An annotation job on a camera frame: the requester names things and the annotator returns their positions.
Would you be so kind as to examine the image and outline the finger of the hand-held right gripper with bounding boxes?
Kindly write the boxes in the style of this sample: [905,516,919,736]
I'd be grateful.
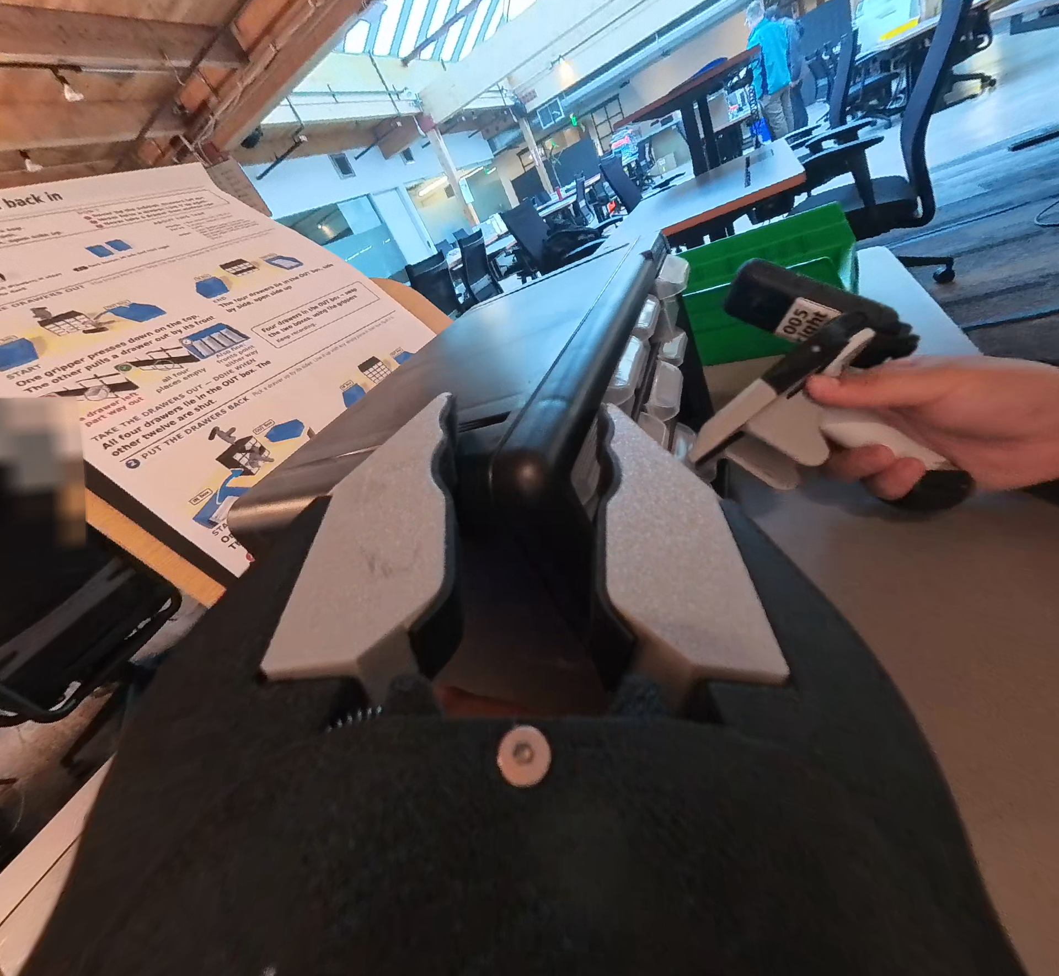
[690,314,879,469]
[727,395,833,489]

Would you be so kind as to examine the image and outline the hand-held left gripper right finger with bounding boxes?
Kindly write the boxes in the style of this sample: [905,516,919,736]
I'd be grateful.
[591,403,792,706]

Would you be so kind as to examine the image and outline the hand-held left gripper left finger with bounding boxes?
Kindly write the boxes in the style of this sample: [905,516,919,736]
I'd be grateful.
[260,392,461,702]

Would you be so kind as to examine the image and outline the row of clear drawers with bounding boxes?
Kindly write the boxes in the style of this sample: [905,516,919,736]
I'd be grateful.
[608,256,718,486]

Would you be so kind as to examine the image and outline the black drawer cabinet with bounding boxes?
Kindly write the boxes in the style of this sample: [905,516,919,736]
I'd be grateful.
[227,231,733,712]

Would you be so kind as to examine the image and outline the person's right hand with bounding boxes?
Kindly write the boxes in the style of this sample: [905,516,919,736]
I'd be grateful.
[806,354,1059,501]

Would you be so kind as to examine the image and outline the green plastic bin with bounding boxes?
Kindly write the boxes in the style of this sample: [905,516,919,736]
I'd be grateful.
[674,202,859,365]

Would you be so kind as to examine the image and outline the grey desk with wood edge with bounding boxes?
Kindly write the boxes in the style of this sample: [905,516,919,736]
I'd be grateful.
[616,136,809,249]

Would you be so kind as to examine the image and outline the wooden poster board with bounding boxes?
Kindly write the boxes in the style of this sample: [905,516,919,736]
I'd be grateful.
[83,276,454,609]

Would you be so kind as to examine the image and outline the tall brown standing desk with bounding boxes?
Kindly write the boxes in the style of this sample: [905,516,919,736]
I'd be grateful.
[614,45,766,176]

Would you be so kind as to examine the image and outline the large black office chair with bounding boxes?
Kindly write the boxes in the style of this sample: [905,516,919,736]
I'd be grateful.
[790,0,998,284]

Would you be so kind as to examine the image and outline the printed instruction poster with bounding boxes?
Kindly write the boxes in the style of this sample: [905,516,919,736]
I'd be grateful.
[0,161,440,580]

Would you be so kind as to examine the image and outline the white furniture unit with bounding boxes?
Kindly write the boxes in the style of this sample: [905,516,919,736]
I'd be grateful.
[0,761,114,976]

